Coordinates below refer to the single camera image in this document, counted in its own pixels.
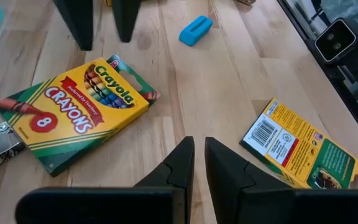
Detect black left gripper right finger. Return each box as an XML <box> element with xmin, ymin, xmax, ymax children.
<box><xmin>204</xmin><ymin>136</ymin><xmax>358</xmax><ymax>224</ymax></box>

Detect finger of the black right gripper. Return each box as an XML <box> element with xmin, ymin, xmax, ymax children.
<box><xmin>111</xmin><ymin>0</ymin><xmax>142</xmax><ymax>44</ymax></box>
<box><xmin>53</xmin><ymin>0</ymin><xmax>94</xmax><ymax>52</ymax></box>

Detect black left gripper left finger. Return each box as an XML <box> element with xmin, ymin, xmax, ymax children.
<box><xmin>14</xmin><ymin>136</ymin><xmax>196</xmax><ymax>224</ymax></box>

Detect blue eraser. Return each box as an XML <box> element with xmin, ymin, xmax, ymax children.
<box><xmin>178</xmin><ymin>15</ymin><xmax>214</xmax><ymax>47</ymax></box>

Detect yellow green Crayola crayon box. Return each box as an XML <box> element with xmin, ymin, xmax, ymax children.
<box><xmin>239</xmin><ymin>97</ymin><xmax>358</xmax><ymax>190</ymax></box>
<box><xmin>0</xmin><ymin>54</ymin><xmax>162</xmax><ymax>178</ymax></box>

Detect black table-level camera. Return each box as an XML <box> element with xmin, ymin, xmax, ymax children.
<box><xmin>314</xmin><ymin>17</ymin><xmax>358</xmax><ymax>65</ymax></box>

